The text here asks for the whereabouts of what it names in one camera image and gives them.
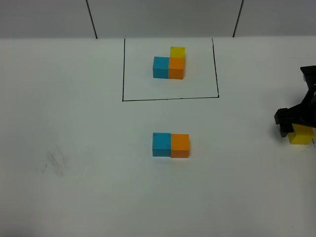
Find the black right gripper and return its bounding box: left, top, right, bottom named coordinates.
left=274, top=66, right=316, bottom=137

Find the orange template block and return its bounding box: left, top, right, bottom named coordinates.
left=168, top=57, right=185, bottom=79

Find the yellow template block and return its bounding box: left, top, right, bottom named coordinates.
left=170, top=46, right=186, bottom=58

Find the blue template block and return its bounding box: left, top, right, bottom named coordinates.
left=153, top=56, right=169, bottom=79

